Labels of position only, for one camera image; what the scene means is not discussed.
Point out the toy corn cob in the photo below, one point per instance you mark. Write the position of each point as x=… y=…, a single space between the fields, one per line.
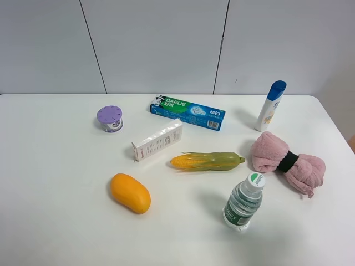
x=212 y=161

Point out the white carton box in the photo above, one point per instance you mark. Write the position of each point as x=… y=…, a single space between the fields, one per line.
x=171 y=133

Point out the green Darlie toothpaste box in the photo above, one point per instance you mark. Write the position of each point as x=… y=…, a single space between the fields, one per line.
x=191 y=113

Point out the purple air freshener can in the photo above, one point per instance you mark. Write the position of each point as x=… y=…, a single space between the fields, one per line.
x=110 y=118

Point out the orange mango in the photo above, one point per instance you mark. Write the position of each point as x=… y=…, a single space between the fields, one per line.
x=129 y=192

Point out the clear water bottle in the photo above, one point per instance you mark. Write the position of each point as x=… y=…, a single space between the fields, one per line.
x=244 y=201

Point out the pink rolled towel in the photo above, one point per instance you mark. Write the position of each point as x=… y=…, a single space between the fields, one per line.
x=303 y=172

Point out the white blue shampoo bottle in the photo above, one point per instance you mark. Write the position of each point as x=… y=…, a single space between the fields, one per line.
x=270 y=105

